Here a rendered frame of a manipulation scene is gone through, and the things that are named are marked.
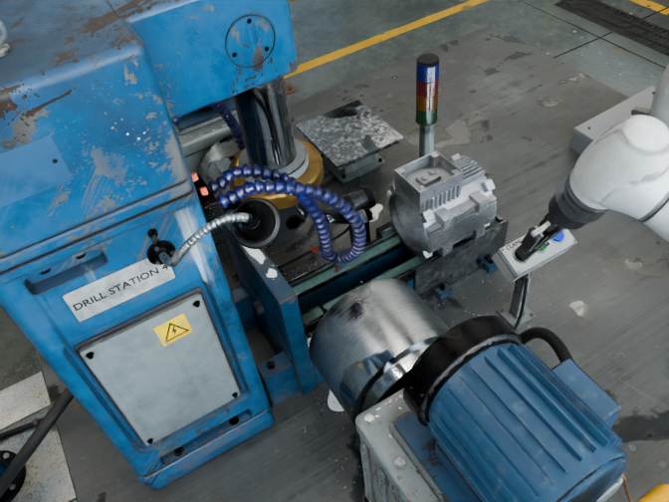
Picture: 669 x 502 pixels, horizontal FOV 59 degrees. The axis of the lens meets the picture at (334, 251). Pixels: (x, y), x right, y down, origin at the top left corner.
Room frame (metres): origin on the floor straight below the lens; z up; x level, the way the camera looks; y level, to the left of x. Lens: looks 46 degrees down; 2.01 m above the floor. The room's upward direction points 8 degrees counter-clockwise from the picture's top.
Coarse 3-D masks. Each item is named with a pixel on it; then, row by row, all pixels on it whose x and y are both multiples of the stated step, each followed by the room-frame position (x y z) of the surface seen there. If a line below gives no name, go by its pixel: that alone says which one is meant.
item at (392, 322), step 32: (384, 288) 0.70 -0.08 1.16; (352, 320) 0.64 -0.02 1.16; (384, 320) 0.62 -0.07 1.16; (416, 320) 0.62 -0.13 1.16; (320, 352) 0.63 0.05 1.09; (352, 352) 0.58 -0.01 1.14; (384, 352) 0.56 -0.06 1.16; (416, 352) 0.56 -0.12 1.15; (352, 384) 0.54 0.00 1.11; (384, 384) 0.52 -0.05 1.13; (352, 416) 0.51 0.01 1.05
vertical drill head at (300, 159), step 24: (240, 96) 0.85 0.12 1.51; (264, 96) 0.84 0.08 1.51; (240, 120) 0.86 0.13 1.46; (264, 120) 0.84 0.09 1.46; (288, 120) 0.87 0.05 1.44; (264, 144) 0.84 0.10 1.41; (288, 144) 0.86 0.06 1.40; (288, 168) 0.84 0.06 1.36; (312, 168) 0.86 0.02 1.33; (264, 192) 0.81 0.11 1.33
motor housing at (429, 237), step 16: (464, 160) 1.11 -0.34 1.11; (464, 176) 1.05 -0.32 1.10; (480, 176) 1.06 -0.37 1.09; (464, 192) 1.02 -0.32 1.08; (400, 208) 1.09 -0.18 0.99; (448, 208) 0.99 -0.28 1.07; (464, 208) 0.98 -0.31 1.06; (496, 208) 1.01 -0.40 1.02; (400, 224) 1.07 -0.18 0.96; (416, 224) 1.07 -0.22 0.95; (432, 224) 0.96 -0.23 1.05; (464, 224) 0.97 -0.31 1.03; (416, 240) 1.02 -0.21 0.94; (432, 240) 0.93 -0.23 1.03; (448, 240) 0.95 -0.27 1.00
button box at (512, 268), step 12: (516, 240) 0.85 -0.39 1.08; (552, 240) 0.85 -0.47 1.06; (564, 240) 0.85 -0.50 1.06; (504, 252) 0.83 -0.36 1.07; (540, 252) 0.82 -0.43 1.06; (552, 252) 0.82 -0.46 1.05; (504, 264) 0.81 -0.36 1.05; (516, 264) 0.80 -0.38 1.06; (528, 264) 0.80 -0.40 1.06; (540, 264) 0.81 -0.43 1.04; (504, 276) 0.81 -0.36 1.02; (516, 276) 0.78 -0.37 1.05
